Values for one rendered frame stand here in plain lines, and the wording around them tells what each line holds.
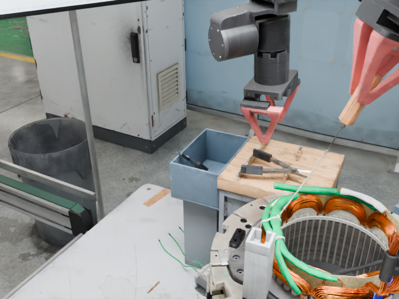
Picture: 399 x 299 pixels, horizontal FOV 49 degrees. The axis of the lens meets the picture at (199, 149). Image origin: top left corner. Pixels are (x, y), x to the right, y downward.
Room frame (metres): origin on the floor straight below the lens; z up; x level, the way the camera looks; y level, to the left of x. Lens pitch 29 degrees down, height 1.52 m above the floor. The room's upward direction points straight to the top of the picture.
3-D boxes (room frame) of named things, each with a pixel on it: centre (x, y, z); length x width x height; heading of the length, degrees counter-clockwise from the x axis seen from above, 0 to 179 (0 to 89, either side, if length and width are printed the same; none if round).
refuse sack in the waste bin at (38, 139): (1.85, 0.70, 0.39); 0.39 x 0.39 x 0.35
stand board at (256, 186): (0.74, -0.16, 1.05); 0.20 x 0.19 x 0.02; 64
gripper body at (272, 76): (0.70, -0.12, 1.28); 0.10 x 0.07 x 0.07; 154
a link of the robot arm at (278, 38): (0.70, -0.11, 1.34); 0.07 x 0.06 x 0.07; 114
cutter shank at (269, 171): (0.68, -0.14, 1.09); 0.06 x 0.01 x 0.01; 88
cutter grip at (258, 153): (0.74, -0.12, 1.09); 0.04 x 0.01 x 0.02; 49
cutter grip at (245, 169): (0.69, -0.10, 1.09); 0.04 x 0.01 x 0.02; 79
